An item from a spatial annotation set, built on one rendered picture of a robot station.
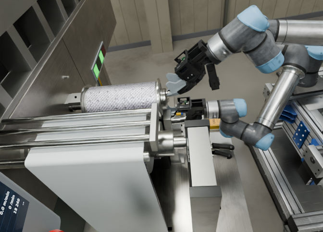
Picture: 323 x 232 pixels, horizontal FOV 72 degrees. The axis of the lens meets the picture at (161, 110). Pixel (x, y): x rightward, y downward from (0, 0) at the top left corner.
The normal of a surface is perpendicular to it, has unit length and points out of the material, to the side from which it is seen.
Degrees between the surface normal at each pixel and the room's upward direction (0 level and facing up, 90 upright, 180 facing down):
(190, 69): 90
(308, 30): 45
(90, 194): 90
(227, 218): 0
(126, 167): 90
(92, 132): 0
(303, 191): 0
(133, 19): 90
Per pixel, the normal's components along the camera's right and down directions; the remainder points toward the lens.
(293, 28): -0.17, 0.04
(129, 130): -0.12, -0.68
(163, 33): 0.11, 0.71
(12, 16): 0.99, -0.07
